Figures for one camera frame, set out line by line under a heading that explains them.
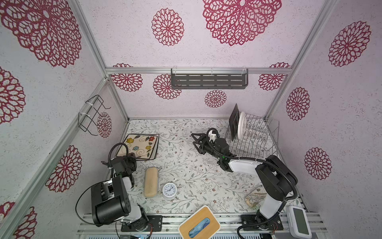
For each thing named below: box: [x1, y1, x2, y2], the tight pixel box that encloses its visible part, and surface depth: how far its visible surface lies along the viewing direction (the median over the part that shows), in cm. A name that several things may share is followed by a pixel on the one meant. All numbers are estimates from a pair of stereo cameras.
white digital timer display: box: [286, 205, 312, 239], surface depth 72 cm
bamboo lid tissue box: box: [178, 205, 221, 239], surface depth 70 cm
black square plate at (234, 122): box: [228, 103, 240, 142], surface depth 98 cm
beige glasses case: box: [144, 166, 159, 198], surface depth 86 cm
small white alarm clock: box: [162, 182, 178, 200], surface depth 83 cm
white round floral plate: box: [237, 111, 247, 140], surface depth 99 cm
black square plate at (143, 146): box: [115, 133, 160, 160], surface depth 97 cm
